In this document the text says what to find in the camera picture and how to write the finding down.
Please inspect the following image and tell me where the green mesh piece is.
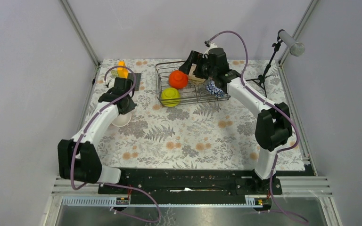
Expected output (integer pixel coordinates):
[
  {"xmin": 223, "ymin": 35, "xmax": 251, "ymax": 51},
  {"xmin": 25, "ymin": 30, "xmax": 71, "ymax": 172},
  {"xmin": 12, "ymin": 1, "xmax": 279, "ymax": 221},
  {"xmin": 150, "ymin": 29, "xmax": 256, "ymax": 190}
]
[{"xmin": 110, "ymin": 69, "xmax": 118, "ymax": 78}]

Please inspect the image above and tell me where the orange plastic block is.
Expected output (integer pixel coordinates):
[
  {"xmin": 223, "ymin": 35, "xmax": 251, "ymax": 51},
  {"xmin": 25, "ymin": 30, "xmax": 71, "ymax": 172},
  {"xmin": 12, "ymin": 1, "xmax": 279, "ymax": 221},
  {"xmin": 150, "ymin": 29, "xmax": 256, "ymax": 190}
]
[{"xmin": 116, "ymin": 61, "xmax": 129, "ymax": 79}]

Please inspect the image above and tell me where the microphone on black stand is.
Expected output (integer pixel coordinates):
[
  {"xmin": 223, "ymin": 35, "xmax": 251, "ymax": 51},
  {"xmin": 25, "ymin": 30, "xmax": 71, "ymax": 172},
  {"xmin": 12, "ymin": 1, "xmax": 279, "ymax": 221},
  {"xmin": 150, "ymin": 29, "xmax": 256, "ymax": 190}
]
[{"xmin": 245, "ymin": 29, "xmax": 305, "ymax": 94}]

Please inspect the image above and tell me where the blue patterned bowl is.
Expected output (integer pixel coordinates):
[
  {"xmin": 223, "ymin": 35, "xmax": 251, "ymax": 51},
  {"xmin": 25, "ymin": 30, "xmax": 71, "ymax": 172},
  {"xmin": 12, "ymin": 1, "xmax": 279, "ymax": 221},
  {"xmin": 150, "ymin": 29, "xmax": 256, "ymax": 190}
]
[{"xmin": 206, "ymin": 80, "xmax": 225, "ymax": 98}]

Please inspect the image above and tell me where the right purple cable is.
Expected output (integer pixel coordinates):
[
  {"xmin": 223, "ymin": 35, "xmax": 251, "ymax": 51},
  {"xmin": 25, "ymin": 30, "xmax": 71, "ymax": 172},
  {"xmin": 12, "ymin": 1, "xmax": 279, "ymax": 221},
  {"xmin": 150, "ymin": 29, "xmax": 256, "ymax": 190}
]
[{"xmin": 205, "ymin": 30, "xmax": 310, "ymax": 225}]

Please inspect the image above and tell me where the black mat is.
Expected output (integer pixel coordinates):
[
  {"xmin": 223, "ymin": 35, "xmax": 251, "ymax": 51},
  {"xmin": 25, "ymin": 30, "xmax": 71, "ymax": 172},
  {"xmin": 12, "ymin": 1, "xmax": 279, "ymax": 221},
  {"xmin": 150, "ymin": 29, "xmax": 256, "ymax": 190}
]
[{"xmin": 129, "ymin": 73, "xmax": 142, "ymax": 91}]

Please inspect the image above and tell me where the floral tablecloth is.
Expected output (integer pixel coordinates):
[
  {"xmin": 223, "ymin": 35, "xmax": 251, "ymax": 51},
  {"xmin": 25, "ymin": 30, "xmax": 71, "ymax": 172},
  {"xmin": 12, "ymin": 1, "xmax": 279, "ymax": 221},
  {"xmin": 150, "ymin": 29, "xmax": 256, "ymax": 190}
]
[{"xmin": 71, "ymin": 58, "xmax": 306, "ymax": 171}]

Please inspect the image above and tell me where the yellow plastic bowl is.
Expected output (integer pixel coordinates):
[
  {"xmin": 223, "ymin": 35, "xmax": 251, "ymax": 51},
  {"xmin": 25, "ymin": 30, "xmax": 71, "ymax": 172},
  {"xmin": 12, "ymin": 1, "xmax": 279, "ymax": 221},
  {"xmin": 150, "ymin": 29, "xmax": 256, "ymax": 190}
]
[{"xmin": 161, "ymin": 87, "xmax": 181, "ymax": 107}]

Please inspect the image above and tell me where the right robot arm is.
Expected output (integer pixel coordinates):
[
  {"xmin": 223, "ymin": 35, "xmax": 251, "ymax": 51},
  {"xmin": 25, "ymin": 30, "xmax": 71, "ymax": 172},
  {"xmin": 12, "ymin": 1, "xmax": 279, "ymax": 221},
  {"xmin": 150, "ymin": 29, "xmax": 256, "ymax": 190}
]
[{"xmin": 179, "ymin": 48, "xmax": 292, "ymax": 194}]

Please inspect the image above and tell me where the beige ceramic bowl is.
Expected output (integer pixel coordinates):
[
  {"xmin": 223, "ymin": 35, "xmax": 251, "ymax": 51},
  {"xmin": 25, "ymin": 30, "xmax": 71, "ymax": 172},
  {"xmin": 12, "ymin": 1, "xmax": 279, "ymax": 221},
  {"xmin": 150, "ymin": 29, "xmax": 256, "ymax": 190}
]
[{"xmin": 188, "ymin": 64, "xmax": 206, "ymax": 85}]

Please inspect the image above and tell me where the orange bowl with white inside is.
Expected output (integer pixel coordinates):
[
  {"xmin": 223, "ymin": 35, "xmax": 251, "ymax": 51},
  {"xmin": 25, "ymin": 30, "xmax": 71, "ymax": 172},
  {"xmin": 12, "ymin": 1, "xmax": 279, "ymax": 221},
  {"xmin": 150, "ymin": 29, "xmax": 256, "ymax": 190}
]
[{"xmin": 111, "ymin": 112, "xmax": 132, "ymax": 127}]

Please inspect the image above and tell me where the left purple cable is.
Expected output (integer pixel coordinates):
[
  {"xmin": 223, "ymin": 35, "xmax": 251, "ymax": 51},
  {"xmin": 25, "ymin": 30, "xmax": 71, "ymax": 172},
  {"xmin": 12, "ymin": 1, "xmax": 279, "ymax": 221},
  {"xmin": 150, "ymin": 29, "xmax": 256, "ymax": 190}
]
[{"xmin": 70, "ymin": 65, "xmax": 163, "ymax": 223}]

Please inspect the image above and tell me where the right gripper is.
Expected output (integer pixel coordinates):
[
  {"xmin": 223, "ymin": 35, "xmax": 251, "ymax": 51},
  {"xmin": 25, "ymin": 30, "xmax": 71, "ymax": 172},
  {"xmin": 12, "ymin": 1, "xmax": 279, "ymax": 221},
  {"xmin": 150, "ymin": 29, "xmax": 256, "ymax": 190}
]
[{"xmin": 178, "ymin": 51, "xmax": 216, "ymax": 81}]

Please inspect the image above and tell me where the orange plastic bowl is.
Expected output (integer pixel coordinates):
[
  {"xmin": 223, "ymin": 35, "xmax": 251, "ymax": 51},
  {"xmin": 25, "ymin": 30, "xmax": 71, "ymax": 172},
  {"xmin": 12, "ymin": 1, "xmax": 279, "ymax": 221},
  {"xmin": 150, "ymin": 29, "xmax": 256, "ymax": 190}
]
[{"xmin": 168, "ymin": 70, "xmax": 189, "ymax": 89}]

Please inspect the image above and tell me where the purple cable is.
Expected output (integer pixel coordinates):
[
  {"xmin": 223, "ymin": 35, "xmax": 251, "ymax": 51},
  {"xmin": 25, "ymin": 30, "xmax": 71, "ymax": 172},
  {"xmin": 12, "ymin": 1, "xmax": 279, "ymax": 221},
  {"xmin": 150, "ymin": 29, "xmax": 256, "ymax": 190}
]
[
  {"xmin": 205, "ymin": 30, "xmax": 310, "ymax": 225},
  {"xmin": 70, "ymin": 65, "xmax": 163, "ymax": 223}
]

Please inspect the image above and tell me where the wire dish rack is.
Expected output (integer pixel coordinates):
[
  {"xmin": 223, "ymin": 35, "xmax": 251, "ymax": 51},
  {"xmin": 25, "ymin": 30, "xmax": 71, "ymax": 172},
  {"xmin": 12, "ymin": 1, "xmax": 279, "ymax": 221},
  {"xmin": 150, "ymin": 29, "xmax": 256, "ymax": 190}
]
[{"xmin": 155, "ymin": 60, "xmax": 230, "ymax": 105}]

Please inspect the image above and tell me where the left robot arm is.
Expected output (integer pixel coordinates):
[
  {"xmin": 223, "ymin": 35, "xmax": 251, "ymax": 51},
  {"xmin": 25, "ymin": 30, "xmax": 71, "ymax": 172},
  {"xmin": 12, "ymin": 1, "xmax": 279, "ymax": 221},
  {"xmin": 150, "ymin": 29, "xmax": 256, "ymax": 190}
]
[{"xmin": 58, "ymin": 78, "xmax": 136, "ymax": 194}]

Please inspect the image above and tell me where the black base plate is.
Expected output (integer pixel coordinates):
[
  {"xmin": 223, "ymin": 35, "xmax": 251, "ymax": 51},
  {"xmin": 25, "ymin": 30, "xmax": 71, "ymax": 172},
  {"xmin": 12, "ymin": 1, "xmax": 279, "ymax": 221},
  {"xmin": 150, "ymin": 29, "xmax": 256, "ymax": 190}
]
[{"xmin": 67, "ymin": 165, "xmax": 314, "ymax": 205}]

